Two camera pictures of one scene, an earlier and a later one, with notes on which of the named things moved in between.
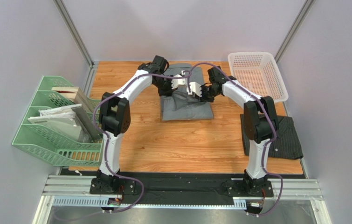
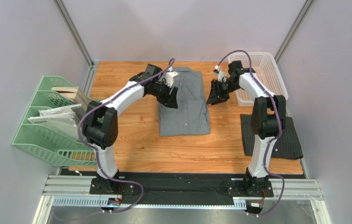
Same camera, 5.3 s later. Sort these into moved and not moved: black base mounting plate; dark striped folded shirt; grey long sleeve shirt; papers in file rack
Moved: grey long sleeve shirt
Not moved: papers in file rack; dark striped folded shirt; black base mounting plate
